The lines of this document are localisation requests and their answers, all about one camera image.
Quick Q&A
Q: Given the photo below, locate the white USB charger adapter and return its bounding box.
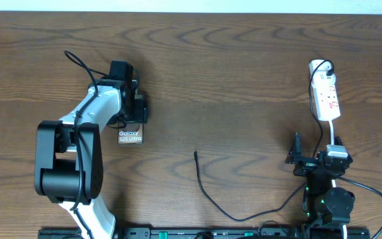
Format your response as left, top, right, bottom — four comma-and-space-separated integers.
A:
309, 59, 335, 80

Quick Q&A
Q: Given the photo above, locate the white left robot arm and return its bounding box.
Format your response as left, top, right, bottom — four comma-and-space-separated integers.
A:
34, 78, 148, 238

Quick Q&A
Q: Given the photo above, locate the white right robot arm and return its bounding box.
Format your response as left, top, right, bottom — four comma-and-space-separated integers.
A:
285, 133, 355, 232

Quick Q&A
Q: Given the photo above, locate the white power strip cord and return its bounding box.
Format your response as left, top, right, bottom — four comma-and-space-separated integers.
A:
328, 119, 348, 239

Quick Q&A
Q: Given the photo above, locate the white power strip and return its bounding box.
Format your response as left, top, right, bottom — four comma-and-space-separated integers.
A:
310, 72, 340, 121

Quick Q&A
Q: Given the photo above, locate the black charging cable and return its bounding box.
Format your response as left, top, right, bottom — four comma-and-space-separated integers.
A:
193, 59, 336, 222

